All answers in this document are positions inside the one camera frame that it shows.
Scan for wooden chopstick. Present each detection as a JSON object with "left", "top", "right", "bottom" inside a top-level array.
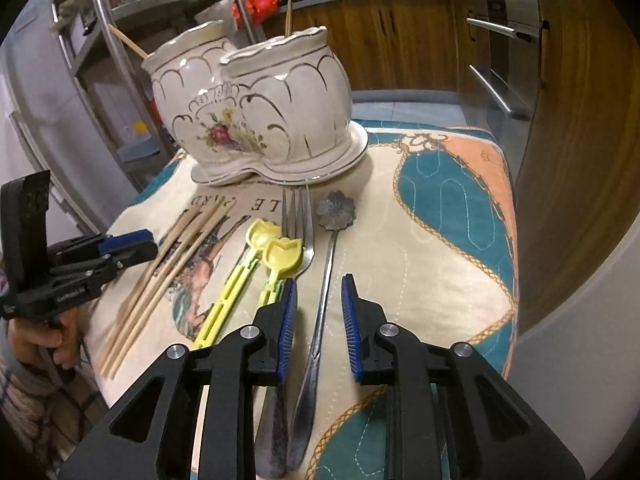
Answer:
[
  {"left": 94, "top": 208, "right": 200, "bottom": 375},
  {"left": 101, "top": 198, "right": 236, "bottom": 378},
  {"left": 108, "top": 24, "right": 149, "bottom": 60},
  {"left": 96, "top": 198, "right": 224, "bottom": 376}
]

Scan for silver steel fork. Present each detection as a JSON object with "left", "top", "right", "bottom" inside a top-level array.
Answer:
[{"left": 255, "top": 186, "right": 314, "bottom": 479}]

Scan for yellow plastic spoon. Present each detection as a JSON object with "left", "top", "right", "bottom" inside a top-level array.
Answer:
[
  {"left": 192, "top": 218, "right": 281, "bottom": 350},
  {"left": 258, "top": 237, "right": 303, "bottom": 307}
]

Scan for steel flower-head spoon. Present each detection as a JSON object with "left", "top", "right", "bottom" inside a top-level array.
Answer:
[{"left": 286, "top": 191, "right": 356, "bottom": 471}]

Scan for plaid sleeve left forearm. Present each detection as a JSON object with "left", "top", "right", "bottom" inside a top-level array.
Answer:
[{"left": 1, "top": 344, "right": 107, "bottom": 479}]

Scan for wooden kitchen cabinets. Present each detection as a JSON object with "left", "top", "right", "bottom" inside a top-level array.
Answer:
[{"left": 293, "top": 0, "right": 639, "bottom": 335}]

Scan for person's left hand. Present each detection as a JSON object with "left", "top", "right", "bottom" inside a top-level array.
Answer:
[{"left": 8, "top": 309, "right": 80, "bottom": 370}]

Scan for printed horse tablecloth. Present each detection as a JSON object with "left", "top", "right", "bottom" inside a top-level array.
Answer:
[{"left": 86, "top": 122, "right": 518, "bottom": 479}]

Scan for white floral ceramic utensil holder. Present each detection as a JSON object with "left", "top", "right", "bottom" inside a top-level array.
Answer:
[{"left": 141, "top": 21, "right": 368, "bottom": 185}]

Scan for steel storage shelf rack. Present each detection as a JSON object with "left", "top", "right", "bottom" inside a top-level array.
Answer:
[{"left": 51, "top": 0, "right": 255, "bottom": 191}]

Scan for built-in oven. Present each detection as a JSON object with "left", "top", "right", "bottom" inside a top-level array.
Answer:
[{"left": 464, "top": 0, "right": 551, "bottom": 162}]

